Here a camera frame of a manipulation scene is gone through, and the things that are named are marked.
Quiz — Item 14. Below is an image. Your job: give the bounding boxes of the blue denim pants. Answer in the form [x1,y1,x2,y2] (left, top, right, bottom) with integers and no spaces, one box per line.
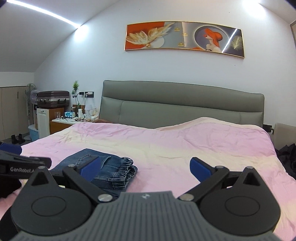
[52,149,138,199]

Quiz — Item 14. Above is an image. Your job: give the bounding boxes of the pair of black shoes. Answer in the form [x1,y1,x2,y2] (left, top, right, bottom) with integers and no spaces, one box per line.
[11,133,25,145]

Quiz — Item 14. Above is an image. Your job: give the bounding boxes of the light blue plastic bin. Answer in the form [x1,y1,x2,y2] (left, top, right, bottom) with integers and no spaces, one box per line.
[28,125,39,142]

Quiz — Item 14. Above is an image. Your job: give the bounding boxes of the pink floral bed cover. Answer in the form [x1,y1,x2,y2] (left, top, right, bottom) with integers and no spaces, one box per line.
[23,118,295,240]

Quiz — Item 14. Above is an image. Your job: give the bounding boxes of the beige wardrobe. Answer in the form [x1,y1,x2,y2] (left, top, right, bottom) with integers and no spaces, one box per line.
[1,86,29,140]

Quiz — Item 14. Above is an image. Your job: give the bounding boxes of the wooden bedside table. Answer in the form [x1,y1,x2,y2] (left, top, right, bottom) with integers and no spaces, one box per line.
[50,118,90,134]

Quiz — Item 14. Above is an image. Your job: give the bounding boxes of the white narrow cabinet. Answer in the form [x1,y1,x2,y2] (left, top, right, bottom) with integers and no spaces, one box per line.
[37,108,50,138]

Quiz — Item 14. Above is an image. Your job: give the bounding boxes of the light blue tissue box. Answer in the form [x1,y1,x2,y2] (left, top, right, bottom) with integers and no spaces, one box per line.
[64,111,76,118]

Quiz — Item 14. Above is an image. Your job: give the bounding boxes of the dark purple suitcase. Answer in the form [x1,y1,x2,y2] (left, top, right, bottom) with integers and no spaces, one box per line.
[37,90,70,109]

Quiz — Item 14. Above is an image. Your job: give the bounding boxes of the white standing fan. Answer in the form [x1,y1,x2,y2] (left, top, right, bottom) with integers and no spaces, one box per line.
[24,82,38,141]

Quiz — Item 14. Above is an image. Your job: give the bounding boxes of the black clothes pile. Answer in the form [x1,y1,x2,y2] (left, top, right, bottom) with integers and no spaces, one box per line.
[275,144,296,179]

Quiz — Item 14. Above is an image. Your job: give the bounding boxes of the beige chair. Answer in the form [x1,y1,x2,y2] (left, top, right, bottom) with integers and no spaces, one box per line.
[271,123,296,150]

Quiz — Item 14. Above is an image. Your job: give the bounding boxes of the grey upholstered headboard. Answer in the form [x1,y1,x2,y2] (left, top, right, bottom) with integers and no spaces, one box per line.
[99,80,264,128]

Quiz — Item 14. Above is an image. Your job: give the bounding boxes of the small green potted plant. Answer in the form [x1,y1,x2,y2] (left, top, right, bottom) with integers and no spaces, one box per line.
[72,80,79,104]

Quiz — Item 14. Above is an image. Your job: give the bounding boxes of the black wall power socket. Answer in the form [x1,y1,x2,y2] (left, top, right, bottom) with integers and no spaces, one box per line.
[78,91,94,98]

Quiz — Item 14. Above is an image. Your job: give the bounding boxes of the orange framed wall painting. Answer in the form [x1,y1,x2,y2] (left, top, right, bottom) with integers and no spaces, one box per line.
[125,21,245,58]

